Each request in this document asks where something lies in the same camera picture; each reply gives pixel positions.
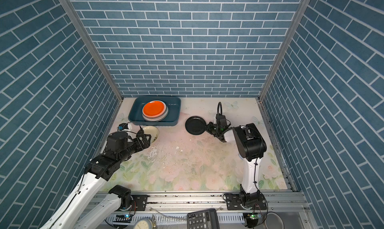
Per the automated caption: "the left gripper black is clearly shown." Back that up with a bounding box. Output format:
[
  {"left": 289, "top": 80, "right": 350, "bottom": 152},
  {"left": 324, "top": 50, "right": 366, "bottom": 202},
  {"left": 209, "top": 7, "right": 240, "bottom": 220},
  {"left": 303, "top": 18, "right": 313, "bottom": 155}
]
[{"left": 117, "top": 133, "right": 152, "bottom": 164}]

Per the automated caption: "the cream plate black patch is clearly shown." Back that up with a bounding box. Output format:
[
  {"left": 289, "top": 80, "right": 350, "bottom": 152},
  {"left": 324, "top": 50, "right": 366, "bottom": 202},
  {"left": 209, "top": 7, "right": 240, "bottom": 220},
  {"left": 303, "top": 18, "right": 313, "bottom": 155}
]
[{"left": 142, "top": 126, "right": 160, "bottom": 144}]

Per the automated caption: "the black small plate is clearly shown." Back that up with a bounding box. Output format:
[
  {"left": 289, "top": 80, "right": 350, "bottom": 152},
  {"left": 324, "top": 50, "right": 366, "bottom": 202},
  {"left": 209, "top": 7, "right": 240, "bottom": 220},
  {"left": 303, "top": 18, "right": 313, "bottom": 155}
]
[{"left": 185, "top": 116, "right": 207, "bottom": 135}]

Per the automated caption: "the white plate cloud emblem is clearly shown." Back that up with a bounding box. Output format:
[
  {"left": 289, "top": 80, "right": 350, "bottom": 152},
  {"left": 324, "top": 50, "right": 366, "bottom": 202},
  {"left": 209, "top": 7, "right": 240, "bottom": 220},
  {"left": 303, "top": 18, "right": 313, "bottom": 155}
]
[{"left": 142, "top": 109, "right": 169, "bottom": 121}]

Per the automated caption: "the orange small plate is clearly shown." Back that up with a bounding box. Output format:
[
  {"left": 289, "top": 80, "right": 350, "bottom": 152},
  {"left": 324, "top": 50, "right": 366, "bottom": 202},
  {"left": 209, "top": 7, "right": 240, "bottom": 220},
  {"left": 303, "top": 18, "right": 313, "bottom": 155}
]
[{"left": 142, "top": 100, "right": 167, "bottom": 118}]

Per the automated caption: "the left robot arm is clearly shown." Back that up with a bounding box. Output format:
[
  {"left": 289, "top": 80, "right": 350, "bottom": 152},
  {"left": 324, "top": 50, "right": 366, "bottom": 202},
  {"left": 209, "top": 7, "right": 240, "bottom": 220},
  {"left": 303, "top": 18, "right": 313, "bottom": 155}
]
[{"left": 42, "top": 129, "right": 152, "bottom": 229}]

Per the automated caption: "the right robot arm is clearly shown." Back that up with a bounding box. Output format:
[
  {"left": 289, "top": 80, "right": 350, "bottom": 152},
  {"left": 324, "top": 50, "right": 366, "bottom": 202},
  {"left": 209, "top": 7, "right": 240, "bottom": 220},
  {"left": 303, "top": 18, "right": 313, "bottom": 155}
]
[{"left": 206, "top": 113, "right": 267, "bottom": 204}]

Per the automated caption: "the teal plastic bin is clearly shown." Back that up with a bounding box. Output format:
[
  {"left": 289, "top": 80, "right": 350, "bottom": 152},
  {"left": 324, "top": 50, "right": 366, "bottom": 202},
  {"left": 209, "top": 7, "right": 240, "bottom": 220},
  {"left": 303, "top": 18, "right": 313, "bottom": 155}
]
[{"left": 128, "top": 96, "right": 181, "bottom": 126}]

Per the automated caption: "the green circuit board left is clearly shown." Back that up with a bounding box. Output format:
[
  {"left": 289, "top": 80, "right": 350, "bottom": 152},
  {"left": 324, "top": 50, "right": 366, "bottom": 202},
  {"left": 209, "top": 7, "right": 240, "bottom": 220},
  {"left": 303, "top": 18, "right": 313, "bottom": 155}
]
[{"left": 113, "top": 214, "right": 133, "bottom": 225}]

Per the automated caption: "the green circuit board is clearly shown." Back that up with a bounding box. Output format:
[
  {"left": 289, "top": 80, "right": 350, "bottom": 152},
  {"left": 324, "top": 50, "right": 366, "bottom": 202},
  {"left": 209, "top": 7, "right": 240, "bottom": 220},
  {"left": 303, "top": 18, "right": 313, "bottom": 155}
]
[
  {"left": 243, "top": 213, "right": 260, "bottom": 229},
  {"left": 113, "top": 214, "right": 133, "bottom": 225}
]

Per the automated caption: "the round white clock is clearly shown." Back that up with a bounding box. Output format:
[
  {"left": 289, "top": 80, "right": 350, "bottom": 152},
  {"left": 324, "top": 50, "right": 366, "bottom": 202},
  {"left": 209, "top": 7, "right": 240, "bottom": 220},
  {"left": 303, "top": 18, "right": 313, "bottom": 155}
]
[{"left": 134, "top": 218, "right": 157, "bottom": 229}]

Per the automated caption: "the black calculator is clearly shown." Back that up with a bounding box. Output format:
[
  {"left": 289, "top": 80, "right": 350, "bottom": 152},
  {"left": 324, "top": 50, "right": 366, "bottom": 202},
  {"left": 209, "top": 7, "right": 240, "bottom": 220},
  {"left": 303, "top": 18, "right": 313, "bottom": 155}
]
[{"left": 187, "top": 209, "right": 220, "bottom": 229}]

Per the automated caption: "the green circuit board right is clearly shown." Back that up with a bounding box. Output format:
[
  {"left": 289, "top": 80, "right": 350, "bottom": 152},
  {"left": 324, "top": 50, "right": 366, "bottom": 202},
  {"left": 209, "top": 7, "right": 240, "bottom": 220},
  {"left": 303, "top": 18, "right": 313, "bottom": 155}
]
[{"left": 243, "top": 213, "right": 260, "bottom": 229}]

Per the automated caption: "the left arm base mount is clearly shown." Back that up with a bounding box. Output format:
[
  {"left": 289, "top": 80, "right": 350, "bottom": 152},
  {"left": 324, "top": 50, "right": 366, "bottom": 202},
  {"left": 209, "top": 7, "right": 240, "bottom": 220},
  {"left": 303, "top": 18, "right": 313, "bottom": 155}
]
[{"left": 119, "top": 195, "right": 149, "bottom": 212}]

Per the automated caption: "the aluminium rail frame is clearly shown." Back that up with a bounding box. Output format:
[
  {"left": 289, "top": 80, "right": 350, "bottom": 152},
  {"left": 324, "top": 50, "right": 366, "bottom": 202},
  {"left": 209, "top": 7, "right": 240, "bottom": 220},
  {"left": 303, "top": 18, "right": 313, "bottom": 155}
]
[{"left": 52, "top": 190, "right": 317, "bottom": 229}]

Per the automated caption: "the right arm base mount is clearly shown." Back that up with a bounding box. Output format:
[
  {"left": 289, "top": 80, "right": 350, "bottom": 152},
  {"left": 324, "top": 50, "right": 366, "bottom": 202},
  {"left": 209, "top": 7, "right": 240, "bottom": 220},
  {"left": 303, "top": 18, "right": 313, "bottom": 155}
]
[{"left": 222, "top": 192, "right": 268, "bottom": 211}]

